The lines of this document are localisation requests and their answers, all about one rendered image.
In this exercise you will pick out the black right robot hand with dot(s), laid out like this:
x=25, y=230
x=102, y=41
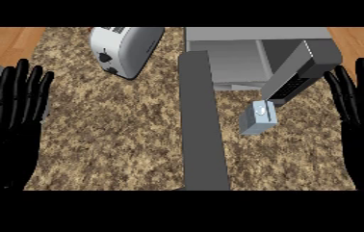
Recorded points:
x=352, y=126

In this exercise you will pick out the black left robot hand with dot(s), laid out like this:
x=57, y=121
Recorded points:
x=18, y=114

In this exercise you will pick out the pale blue milk carton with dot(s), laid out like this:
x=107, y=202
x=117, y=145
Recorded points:
x=258, y=118

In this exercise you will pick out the dark grey microwave door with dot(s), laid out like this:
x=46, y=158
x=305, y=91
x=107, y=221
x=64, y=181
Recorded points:
x=202, y=123

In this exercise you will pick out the white toaster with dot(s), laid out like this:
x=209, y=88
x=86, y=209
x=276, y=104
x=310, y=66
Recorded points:
x=125, y=49

